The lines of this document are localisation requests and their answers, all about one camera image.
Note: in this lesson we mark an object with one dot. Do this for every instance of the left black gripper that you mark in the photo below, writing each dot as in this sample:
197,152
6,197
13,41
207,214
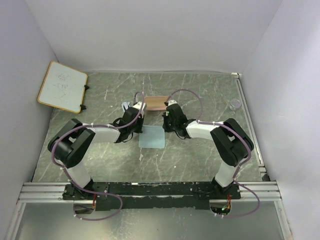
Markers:
139,130

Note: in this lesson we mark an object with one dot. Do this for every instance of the white sunglasses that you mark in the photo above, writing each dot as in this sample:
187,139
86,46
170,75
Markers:
125,105

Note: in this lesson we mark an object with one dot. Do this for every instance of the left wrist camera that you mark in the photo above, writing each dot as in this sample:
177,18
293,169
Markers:
140,106

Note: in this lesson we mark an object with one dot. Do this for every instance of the clear plastic cup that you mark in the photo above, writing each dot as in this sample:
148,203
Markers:
235,104

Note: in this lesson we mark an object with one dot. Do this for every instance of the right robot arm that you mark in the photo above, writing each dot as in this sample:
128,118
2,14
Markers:
231,141

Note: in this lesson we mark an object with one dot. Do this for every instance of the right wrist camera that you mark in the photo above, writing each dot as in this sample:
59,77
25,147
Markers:
170,102

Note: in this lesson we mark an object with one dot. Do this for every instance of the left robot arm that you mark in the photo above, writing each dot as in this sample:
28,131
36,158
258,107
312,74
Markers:
69,146

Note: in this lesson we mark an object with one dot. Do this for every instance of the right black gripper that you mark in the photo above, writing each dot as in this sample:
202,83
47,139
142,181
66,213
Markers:
166,128

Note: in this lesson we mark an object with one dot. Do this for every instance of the aluminium rail frame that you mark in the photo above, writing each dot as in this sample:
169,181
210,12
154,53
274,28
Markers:
42,214

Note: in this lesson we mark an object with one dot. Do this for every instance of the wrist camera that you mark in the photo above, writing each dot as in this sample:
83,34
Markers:
140,106
170,102

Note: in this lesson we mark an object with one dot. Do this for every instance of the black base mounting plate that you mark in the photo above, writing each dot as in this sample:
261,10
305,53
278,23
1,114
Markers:
149,195

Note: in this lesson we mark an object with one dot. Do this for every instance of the small whiteboard orange frame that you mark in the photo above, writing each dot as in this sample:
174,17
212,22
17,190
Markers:
63,88

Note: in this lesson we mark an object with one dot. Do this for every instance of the pink glasses case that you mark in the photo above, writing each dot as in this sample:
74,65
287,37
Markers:
155,103

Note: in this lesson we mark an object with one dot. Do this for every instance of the light blue cleaning cloth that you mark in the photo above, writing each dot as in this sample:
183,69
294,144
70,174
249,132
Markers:
152,137

